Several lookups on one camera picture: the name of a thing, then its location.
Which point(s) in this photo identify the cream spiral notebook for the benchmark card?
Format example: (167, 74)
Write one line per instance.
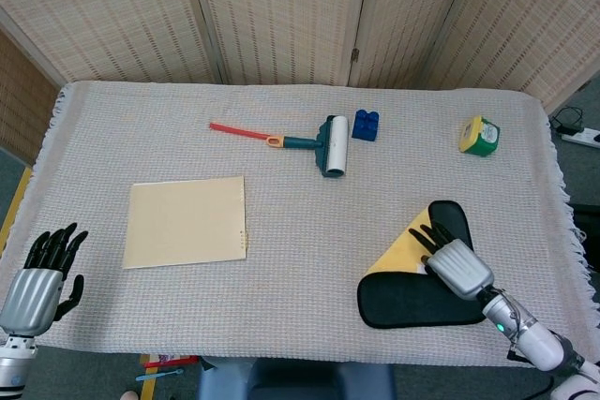
(185, 222)

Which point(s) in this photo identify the white power strip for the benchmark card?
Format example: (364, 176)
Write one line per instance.
(583, 137)

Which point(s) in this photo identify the black and yellow cloth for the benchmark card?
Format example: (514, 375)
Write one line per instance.
(403, 299)

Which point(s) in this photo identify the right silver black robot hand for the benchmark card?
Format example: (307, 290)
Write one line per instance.
(459, 266)

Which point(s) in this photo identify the red flat plastic item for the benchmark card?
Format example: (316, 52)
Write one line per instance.
(169, 362)

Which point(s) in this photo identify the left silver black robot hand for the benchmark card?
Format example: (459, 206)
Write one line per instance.
(33, 292)

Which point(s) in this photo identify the white waffle-weave tablecloth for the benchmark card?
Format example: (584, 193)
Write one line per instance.
(304, 231)

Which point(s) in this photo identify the brown woven screen panel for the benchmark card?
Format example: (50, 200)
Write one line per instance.
(23, 100)

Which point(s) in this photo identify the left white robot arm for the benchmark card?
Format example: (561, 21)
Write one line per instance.
(14, 365)

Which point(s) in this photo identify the yellow green tape measure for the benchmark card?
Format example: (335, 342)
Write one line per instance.
(480, 137)

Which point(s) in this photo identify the blue toy building block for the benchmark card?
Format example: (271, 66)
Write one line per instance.
(365, 127)

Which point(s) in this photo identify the light blue toothbrush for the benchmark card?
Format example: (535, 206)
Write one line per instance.
(159, 375)

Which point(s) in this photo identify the beige woven screen panel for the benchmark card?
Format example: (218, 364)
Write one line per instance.
(103, 11)
(408, 16)
(529, 20)
(281, 11)

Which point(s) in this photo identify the metal screen hinge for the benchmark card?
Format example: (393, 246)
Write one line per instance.
(355, 55)

